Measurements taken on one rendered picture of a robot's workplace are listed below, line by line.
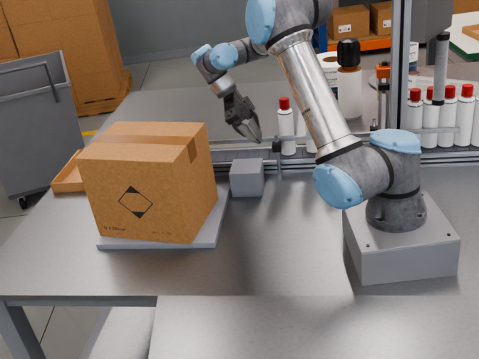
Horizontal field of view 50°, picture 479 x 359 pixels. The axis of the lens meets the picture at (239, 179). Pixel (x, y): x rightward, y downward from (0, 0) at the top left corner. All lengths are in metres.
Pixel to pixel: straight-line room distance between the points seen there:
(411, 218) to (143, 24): 5.10
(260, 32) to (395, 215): 0.54
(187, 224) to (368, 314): 0.53
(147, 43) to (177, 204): 4.85
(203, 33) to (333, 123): 4.96
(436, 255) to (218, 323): 0.54
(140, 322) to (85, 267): 0.72
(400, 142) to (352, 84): 0.76
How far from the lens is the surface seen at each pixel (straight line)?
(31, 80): 4.10
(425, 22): 1.47
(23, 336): 1.74
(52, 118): 3.37
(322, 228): 1.50
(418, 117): 1.73
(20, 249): 1.73
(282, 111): 1.71
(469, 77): 2.41
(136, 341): 2.14
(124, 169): 1.41
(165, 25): 6.08
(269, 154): 1.80
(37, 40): 4.79
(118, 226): 1.55
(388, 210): 1.29
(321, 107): 1.18
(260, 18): 1.21
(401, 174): 1.24
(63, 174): 2.03
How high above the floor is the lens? 1.73
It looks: 30 degrees down
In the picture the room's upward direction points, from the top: 8 degrees counter-clockwise
